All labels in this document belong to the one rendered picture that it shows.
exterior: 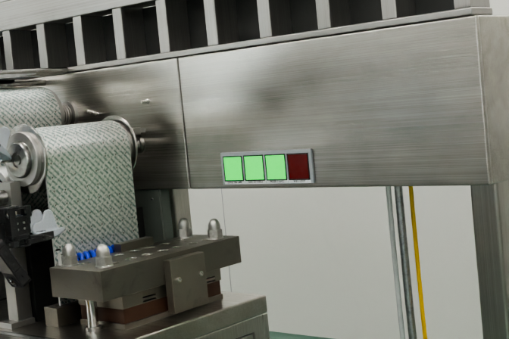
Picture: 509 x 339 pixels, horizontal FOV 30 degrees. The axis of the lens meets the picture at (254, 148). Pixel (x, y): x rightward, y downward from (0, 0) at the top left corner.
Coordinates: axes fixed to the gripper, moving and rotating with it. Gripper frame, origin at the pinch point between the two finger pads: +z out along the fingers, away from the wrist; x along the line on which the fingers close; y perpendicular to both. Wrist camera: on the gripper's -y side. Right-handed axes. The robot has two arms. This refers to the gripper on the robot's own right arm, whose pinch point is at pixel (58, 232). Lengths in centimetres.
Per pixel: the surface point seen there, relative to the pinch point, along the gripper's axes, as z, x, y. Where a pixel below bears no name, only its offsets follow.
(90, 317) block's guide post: -3.6, -12.3, -16.3
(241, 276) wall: 263, 193, -74
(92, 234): 8.5, -0.3, -2.0
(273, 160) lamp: 29.7, -35.7, 10.7
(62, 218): 1.2, -0.3, 2.8
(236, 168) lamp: 29.7, -25.0, 9.4
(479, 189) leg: 46, -73, 2
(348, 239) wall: 263, 118, -51
